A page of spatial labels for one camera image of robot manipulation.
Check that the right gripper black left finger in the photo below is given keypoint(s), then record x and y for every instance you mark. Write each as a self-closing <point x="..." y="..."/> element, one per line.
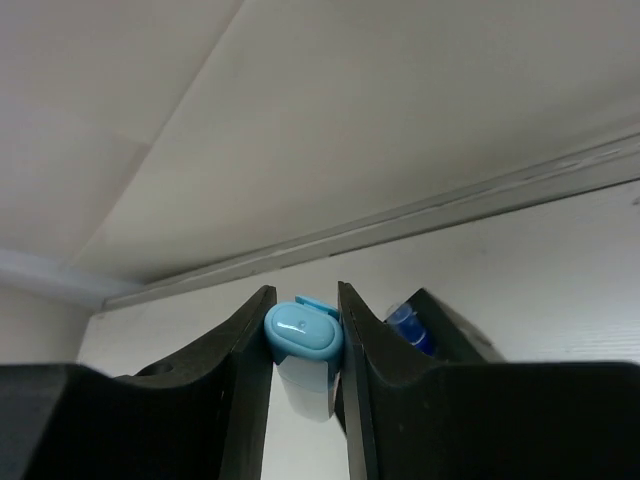
<point x="199" y="413"/>

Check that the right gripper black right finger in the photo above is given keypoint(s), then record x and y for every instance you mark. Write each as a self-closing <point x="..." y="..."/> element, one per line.
<point x="409" y="416"/>

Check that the blue cap clear marker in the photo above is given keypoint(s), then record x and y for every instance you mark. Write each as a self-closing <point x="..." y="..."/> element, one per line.
<point x="404" y="321"/>

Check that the light blue cap marker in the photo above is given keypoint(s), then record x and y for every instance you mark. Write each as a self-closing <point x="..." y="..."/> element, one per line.
<point x="306" y="341"/>

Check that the black two-compartment pen holder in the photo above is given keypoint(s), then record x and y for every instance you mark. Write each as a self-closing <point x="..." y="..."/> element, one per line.
<point x="457" y="340"/>

